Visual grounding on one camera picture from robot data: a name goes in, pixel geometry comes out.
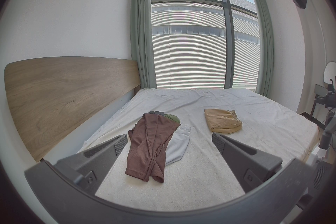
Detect round mirror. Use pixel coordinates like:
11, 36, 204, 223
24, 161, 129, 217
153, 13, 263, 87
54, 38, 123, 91
323, 60, 336, 85

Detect tan shorts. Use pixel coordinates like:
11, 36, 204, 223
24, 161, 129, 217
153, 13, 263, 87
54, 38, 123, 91
204, 108, 243, 140

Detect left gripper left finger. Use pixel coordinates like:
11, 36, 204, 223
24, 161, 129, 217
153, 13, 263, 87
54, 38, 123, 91
54, 134, 129, 196

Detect brown garment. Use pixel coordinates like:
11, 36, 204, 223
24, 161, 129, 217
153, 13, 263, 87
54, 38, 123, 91
124, 113, 181, 184

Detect bed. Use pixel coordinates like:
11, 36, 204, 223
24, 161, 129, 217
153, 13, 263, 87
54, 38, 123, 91
4, 56, 319, 205

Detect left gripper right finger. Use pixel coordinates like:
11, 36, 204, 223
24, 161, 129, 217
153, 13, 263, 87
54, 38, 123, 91
211, 132, 283, 194

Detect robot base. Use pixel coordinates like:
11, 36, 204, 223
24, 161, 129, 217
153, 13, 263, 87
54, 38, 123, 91
304, 146, 331, 192

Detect dark small table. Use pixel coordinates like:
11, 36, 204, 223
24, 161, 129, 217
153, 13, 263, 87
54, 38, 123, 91
309, 83, 330, 127

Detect green garment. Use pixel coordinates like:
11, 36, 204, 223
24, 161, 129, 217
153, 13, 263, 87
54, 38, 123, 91
162, 120, 182, 131

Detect window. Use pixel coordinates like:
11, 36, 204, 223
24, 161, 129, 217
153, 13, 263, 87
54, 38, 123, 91
150, 0, 261, 90

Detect pale grey garment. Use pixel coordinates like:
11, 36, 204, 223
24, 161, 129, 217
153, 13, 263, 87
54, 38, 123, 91
164, 130, 191, 167

